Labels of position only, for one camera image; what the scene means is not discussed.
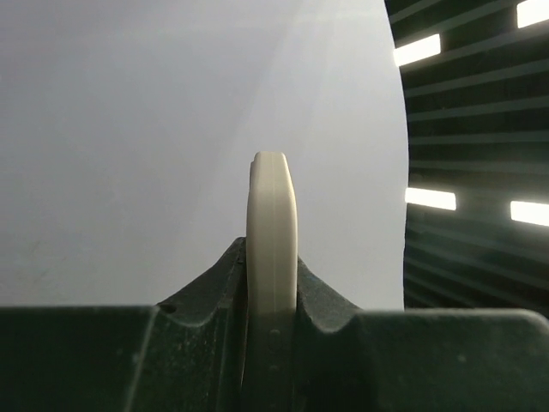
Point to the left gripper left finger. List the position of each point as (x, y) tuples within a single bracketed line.
[(184, 354)]

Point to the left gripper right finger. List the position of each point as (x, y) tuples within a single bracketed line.
[(349, 359)]

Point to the phone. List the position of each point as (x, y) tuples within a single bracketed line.
[(271, 270)]

